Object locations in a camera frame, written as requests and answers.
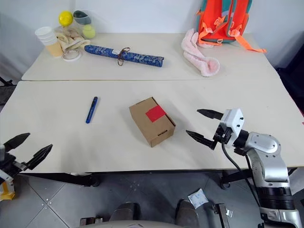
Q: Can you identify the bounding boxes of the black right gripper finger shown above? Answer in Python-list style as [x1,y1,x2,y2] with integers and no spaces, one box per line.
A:
[185,130,217,151]
[197,108,224,121]

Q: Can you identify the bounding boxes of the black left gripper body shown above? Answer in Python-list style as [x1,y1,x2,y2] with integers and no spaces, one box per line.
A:
[0,151,31,178]

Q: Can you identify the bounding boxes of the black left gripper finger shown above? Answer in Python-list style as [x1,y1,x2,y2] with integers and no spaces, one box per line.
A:
[4,133,31,153]
[24,143,54,171]

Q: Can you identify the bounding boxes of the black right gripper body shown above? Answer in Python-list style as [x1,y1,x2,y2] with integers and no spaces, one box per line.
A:
[212,123,236,146]

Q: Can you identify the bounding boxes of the blue pen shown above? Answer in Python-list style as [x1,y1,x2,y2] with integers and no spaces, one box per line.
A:
[85,96,99,124]

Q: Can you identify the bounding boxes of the brown cardboard box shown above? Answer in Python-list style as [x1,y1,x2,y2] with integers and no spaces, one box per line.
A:
[129,96,177,148]

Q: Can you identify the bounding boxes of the white yellow bag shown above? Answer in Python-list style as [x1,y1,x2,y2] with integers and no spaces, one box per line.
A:
[0,170,16,202]

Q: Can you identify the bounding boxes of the black equipment stand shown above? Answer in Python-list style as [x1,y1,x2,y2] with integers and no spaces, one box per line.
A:
[0,75,19,105]

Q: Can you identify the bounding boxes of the red tape square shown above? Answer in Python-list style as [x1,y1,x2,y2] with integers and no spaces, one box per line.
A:
[145,105,168,124]

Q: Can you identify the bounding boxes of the white packet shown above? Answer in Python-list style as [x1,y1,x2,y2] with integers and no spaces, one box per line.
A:
[187,188,209,210]

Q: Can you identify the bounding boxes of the pink fuzzy sock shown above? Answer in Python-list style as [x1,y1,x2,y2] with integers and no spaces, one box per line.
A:
[181,28,220,77]

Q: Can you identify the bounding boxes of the dark rounded shape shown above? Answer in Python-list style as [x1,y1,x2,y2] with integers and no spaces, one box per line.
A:
[175,199,200,228]
[111,201,141,224]

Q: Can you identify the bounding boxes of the black chair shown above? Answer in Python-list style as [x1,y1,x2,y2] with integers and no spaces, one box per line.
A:
[275,30,304,125]

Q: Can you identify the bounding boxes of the blue patterned rolled scroll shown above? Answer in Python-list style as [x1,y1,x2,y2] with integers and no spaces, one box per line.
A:
[84,44,165,68]

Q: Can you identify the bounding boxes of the orange teal backpack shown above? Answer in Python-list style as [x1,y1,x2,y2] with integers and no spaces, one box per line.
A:
[196,0,268,54]

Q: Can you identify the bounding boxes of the tan paper cup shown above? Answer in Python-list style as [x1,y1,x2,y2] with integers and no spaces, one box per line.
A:
[45,42,63,58]

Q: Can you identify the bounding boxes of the white tape roll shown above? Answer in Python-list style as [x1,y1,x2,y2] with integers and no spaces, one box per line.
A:
[62,49,83,63]

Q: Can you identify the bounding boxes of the beige cloth gloves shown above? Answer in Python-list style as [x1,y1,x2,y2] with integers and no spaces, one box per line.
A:
[54,26,92,57]

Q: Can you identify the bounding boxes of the green tennis ball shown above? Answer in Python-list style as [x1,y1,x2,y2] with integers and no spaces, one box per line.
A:
[82,24,96,39]

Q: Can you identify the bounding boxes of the yellow ball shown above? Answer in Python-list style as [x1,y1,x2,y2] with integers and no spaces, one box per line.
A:
[58,10,74,27]

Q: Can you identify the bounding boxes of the grey bowl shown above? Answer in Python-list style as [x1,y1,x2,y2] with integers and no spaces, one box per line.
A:
[72,9,92,25]

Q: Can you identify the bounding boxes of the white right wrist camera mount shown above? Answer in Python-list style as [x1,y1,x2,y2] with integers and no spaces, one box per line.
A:
[218,108,246,146]

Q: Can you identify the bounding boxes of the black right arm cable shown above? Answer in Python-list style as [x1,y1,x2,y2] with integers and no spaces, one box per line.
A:
[221,142,262,209]

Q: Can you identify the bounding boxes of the metal bracket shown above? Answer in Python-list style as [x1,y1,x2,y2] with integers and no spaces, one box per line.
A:
[211,202,233,228]
[79,215,104,227]

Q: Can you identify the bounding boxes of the brown scroll tie string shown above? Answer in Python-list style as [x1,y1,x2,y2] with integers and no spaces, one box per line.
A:
[116,47,131,66]

